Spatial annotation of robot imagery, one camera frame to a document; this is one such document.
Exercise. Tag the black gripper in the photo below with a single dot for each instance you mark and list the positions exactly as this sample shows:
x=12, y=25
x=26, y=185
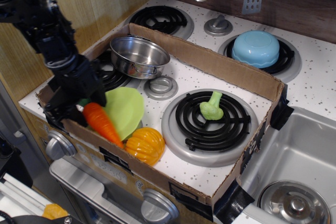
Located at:
x=71, y=87

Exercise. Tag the orange toy carrot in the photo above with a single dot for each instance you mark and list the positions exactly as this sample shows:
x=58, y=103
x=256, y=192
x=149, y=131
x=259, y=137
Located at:
x=99, y=121

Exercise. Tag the light green plastic plate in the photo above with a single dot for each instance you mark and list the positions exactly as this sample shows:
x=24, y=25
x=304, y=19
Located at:
x=125, y=108

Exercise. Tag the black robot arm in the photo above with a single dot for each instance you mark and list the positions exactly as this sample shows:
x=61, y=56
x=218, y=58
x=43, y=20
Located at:
x=51, y=35

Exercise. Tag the front left black burner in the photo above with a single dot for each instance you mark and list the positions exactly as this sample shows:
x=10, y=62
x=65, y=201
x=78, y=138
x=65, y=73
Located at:
x=110, y=76

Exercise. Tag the left oven dial knob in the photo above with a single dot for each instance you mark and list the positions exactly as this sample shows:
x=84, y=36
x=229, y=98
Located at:
x=59, y=146

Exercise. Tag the oven dial knob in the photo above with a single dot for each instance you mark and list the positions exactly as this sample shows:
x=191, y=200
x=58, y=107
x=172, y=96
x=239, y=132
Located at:
x=156, y=208
x=59, y=146

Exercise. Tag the small steel pot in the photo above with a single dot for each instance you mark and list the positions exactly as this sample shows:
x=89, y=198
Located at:
x=138, y=57

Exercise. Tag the orange toy pumpkin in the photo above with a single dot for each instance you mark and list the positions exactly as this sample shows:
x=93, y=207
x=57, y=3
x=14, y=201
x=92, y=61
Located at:
x=146, y=144

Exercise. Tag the centre grey stove knob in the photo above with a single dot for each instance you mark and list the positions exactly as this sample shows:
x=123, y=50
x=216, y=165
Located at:
x=161, y=88

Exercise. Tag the grey stove knob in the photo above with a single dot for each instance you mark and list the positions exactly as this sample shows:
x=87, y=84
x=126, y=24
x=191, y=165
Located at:
x=219, y=26
x=161, y=88

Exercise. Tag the silver oven door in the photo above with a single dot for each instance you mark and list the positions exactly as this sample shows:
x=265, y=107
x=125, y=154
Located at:
x=110, y=202

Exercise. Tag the orange object lower left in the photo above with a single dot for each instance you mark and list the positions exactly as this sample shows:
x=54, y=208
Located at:
x=54, y=211

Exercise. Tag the green toy broccoli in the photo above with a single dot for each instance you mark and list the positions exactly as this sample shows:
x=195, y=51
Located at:
x=210, y=110

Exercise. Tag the right oven dial knob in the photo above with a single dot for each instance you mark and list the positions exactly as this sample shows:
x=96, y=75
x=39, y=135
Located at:
x=156, y=208

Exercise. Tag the front right black burner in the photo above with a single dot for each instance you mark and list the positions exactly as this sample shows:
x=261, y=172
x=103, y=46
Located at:
x=208, y=143

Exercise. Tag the back grey stove knob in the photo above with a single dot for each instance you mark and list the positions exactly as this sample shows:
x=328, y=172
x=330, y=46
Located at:
x=219, y=26

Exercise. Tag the light blue plastic bowl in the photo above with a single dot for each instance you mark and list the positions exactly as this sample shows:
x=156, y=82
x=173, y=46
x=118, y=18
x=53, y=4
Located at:
x=257, y=48

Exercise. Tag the brown cardboard fence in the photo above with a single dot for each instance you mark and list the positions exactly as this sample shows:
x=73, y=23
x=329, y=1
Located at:
x=198, y=192

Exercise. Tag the back right black burner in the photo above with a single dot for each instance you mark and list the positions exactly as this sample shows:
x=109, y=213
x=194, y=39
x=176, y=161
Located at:
x=286, y=68

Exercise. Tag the steel sink basin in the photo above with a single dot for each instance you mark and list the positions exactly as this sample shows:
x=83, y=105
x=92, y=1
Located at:
x=303, y=150

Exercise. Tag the steel pot lid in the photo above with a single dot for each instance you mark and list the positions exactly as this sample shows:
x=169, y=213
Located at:
x=294, y=202

